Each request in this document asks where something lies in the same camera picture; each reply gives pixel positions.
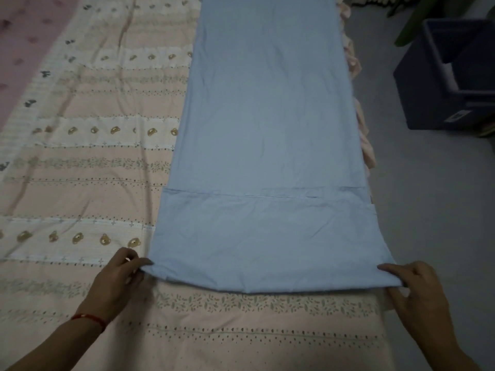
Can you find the person's right hand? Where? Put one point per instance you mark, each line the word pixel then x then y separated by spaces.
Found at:
pixel 421 301

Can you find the person's left hand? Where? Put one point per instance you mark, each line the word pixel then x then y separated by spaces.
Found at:
pixel 108 283

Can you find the person's left thumb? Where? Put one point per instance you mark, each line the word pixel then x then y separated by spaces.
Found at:
pixel 144 263

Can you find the person's right thumb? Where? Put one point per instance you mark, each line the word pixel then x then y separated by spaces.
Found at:
pixel 395 301

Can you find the light blue sheet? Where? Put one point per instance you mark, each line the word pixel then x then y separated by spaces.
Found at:
pixel 267 150

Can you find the person's left forearm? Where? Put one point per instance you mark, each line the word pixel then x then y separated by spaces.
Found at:
pixel 50 345

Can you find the person's right forearm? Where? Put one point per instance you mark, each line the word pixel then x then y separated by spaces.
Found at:
pixel 444 353

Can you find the pink patterned bed cover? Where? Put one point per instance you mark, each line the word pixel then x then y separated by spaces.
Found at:
pixel 96 181

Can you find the dark blue plastic storage bin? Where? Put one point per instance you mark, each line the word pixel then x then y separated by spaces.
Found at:
pixel 448 73

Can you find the pink blanket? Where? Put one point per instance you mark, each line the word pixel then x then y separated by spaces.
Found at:
pixel 27 46

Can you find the green chair leg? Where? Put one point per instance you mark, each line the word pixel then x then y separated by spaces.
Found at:
pixel 419 17

